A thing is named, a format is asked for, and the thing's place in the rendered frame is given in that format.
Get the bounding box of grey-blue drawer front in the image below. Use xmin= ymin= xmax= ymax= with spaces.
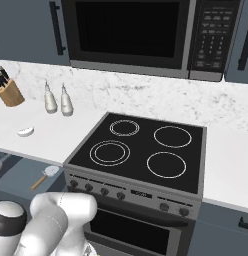
xmin=196 ymin=201 xmax=248 ymax=235

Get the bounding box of grey-blue cupboard door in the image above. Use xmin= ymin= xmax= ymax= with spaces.
xmin=223 ymin=0 xmax=248 ymax=85
xmin=0 ymin=0 xmax=71 ymax=67
xmin=186 ymin=219 xmax=248 ymax=256

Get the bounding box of oven door with dark window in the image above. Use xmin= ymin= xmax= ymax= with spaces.
xmin=83 ymin=197 xmax=197 ymax=256

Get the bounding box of wooden knife block with knives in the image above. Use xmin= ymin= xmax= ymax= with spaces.
xmin=0 ymin=65 xmax=26 ymax=108

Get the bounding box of dark oven door handle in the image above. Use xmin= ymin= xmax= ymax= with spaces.
xmin=94 ymin=196 xmax=196 ymax=228

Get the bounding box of steel stove with black hob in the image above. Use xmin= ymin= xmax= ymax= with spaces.
xmin=62 ymin=111 xmax=208 ymax=256

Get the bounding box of black and steel microwave oven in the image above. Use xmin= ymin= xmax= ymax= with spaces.
xmin=60 ymin=0 xmax=246 ymax=83

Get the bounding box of pizza cutter with wooden handle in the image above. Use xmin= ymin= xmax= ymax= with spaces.
xmin=30 ymin=165 xmax=61 ymax=192

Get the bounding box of black drawer handle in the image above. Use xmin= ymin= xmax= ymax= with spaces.
xmin=237 ymin=216 xmax=248 ymax=231

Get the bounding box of black cupboard door handle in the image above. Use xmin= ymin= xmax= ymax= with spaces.
xmin=237 ymin=14 xmax=248 ymax=72
xmin=48 ymin=1 xmax=67 ymax=57

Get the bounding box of grey-blue lower cupboard door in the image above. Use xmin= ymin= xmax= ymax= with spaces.
xmin=186 ymin=219 xmax=248 ymax=256

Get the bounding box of open grey-blue drawer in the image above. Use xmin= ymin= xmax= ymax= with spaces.
xmin=0 ymin=149 xmax=69 ymax=216

